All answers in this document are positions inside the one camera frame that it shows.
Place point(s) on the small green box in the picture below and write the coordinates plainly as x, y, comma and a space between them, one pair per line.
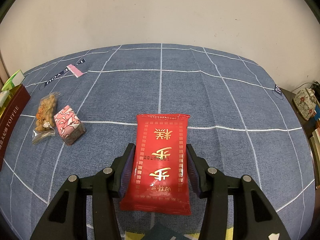
15, 78

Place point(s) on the maroon gift box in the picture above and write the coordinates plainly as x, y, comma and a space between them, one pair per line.
12, 115

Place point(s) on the floral fabric box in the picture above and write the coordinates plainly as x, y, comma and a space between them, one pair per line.
303, 102

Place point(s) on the clear bag of peanuts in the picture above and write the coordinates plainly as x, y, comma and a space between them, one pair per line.
45, 112

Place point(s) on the blue grid cloth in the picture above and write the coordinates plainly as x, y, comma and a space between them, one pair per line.
175, 92

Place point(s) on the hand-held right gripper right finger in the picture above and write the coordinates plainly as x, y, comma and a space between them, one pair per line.
193, 172

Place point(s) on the pink patterned wrapped block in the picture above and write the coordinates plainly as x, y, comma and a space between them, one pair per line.
66, 120

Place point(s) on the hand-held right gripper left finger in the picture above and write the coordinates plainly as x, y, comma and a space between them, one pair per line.
126, 170

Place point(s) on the red snack packet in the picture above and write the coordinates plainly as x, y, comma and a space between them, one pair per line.
160, 155

